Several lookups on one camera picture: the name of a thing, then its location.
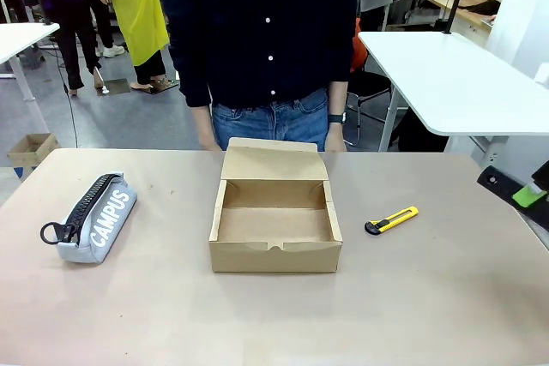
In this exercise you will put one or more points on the mannequin in black clothes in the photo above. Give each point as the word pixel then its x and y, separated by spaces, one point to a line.
pixel 68 6

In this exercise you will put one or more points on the brown cardboard box with lid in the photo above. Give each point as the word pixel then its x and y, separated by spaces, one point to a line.
pixel 274 256

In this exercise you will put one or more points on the dark square mannequin base plate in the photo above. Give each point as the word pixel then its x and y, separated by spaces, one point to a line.
pixel 165 85
pixel 116 86

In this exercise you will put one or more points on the grey CAMPUS pencil case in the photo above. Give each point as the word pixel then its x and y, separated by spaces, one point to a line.
pixel 109 222

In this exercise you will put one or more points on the black bag under table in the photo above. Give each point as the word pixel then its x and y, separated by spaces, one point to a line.
pixel 422 134

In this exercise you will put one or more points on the person's left forearm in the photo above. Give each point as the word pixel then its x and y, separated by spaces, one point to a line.
pixel 337 98

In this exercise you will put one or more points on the person's right hand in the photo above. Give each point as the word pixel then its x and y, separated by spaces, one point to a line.
pixel 211 145

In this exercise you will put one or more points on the white partition panel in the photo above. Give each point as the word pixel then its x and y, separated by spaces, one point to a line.
pixel 521 6

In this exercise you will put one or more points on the dark wristwatch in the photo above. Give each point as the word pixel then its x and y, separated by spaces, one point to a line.
pixel 337 118

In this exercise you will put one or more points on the wooden top workbench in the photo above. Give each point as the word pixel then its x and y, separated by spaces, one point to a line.
pixel 467 8

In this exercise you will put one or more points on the mannequin in yellow garment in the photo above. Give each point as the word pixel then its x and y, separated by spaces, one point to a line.
pixel 137 6

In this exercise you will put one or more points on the person in dark shirt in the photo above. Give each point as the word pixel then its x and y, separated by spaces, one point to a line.
pixel 261 40

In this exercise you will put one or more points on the person's left hand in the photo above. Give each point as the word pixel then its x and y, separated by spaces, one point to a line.
pixel 335 138

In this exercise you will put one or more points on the black chair with orange back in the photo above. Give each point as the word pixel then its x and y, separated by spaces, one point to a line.
pixel 369 81

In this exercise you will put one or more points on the person's right forearm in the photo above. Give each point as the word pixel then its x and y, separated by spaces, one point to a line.
pixel 203 124

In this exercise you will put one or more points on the small open cardboard box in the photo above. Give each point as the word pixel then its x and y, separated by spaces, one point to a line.
pixel 32 149

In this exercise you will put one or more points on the white table with white leg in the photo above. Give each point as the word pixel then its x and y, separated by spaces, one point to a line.
pixel 23 38

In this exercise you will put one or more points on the yellow black utility knife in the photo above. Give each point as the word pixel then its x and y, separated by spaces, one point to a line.
pixel 396 217

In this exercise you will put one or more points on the large white table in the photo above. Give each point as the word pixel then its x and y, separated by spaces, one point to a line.
pixel 450 79

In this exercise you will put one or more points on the person with white sneakers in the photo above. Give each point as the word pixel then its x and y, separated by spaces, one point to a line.
pixel 107 27

